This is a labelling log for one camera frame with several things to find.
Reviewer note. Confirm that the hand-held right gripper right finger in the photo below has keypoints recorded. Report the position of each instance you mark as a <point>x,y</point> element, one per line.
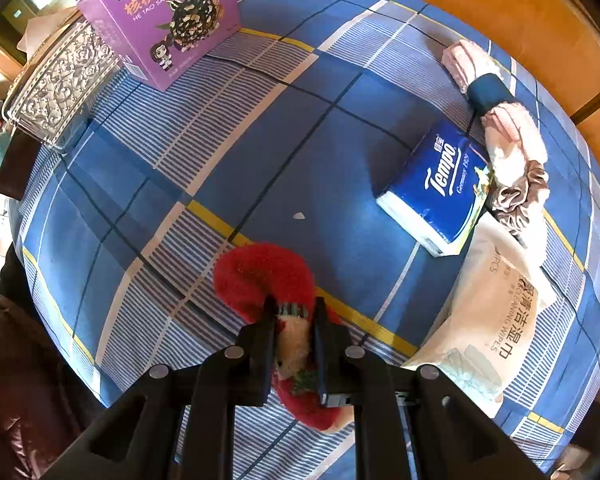
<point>322,355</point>

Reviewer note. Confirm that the blue white tissue pack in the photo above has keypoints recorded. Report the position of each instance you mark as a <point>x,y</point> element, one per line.
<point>430,185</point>

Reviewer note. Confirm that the white wet wipes pack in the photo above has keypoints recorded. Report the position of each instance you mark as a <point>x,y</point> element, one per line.
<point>490,310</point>

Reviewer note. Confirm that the ornate metallic tissue box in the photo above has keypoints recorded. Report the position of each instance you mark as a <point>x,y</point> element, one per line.
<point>55,90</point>

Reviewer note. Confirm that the white tissue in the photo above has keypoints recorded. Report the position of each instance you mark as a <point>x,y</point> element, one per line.
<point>37,35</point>

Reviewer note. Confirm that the person's dark jacket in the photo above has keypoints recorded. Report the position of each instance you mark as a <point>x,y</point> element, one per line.
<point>25,385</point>

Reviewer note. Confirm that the blue plaid bedsheet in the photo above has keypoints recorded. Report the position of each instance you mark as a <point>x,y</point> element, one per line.
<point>180,185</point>

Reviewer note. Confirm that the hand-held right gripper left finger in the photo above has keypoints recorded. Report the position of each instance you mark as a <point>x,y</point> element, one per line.
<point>269,325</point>

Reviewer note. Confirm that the purple carton box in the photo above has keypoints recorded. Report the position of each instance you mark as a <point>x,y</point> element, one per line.
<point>130,35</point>

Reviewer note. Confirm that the pink fuzzy socks bundle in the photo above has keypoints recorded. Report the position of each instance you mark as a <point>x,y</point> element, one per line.
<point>510,130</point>

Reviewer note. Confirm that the mauve satin scrunchie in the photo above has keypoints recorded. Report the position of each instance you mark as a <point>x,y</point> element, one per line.
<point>517,195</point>

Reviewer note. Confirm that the small white paper scrap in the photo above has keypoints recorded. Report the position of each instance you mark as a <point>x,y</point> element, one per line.
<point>298,216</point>

